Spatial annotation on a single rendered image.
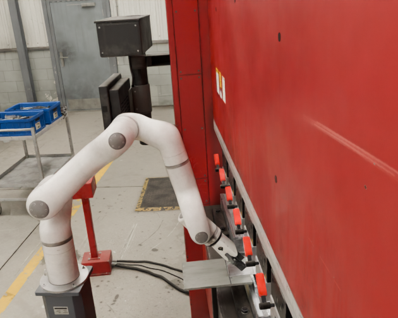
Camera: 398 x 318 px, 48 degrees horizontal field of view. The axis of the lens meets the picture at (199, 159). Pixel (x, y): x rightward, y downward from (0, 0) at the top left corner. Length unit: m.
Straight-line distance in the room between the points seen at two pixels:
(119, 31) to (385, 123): 2.11
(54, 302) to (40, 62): 7.88
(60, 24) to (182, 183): 7.79
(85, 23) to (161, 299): 6.58
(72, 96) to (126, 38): 6.89
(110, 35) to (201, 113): 0.65
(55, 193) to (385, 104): 1.31
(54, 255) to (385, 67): 1.49
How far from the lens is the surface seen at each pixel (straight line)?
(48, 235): 1.78
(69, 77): 9.30
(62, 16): 9.18
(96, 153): 1.58
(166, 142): 1.54
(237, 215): 1.59
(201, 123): 2.46
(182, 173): 1.58
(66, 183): 1.65
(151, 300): 3.38
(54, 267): 1.84
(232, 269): 1.84
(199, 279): 1.80
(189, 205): 1.59
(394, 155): 0.53
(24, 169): 5.36
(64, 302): 1.90
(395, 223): 0.54
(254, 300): 1.74
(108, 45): 2.55
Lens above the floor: 2.04
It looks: 20 degrees down
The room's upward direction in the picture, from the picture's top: 4 degrees counter-clockwise
